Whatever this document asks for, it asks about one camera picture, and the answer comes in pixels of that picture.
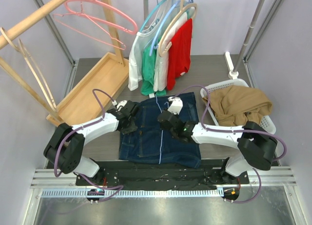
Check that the wooden hanger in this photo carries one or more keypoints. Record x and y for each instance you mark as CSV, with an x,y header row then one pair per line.
x,y
33,66

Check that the light blue wire hanger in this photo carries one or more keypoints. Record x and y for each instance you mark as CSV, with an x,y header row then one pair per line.
x,y
161,136

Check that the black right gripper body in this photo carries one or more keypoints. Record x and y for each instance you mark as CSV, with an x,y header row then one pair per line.
x,y
173,134

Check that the pink plastic hanger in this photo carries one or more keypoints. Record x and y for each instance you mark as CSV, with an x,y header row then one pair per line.
x,y
102,12

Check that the white hanging shirt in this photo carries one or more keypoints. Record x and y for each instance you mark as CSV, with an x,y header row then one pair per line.
x,y
161,66

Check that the blue denim skirt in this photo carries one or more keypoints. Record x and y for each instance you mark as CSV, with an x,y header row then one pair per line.
x,y
142,145

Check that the blue plastic hanger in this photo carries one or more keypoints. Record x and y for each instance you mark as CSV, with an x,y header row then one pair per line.
x,y
166,13

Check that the wooden rack rail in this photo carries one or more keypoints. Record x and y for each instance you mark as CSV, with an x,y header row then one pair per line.
x,y
33,18

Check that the white plastic laundry basket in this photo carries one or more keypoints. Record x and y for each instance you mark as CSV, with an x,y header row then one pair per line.
x,y
266,122

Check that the metal garment rack pole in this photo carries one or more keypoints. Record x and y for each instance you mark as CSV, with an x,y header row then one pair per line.
x,y
248,36

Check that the red hanging shirt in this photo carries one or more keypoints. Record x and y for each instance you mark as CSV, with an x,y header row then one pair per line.
x,y
179,54

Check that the green hanging shirt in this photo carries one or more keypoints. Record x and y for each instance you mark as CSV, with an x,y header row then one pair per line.
x,y
148,73

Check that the teal plastic hanger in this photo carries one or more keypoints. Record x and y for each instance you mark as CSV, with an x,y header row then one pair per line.
x,y
148,14

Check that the pink wire hanger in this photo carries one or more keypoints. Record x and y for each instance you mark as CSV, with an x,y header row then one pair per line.
x,y
102,30

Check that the white rack foot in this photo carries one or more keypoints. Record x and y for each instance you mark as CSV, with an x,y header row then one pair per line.
x,y
232,75

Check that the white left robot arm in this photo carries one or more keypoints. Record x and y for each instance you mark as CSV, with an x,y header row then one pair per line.
x,y
66,145

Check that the white long sleeve shirt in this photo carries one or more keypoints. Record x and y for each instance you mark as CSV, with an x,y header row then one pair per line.
x,y
135,58

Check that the tan cloth garment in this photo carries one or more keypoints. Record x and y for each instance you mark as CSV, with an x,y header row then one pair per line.
x,y
236,105

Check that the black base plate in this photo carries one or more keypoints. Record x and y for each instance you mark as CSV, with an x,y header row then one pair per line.
x,y
163,177

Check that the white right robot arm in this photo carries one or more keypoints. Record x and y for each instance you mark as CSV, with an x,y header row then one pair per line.
x,y
256,146

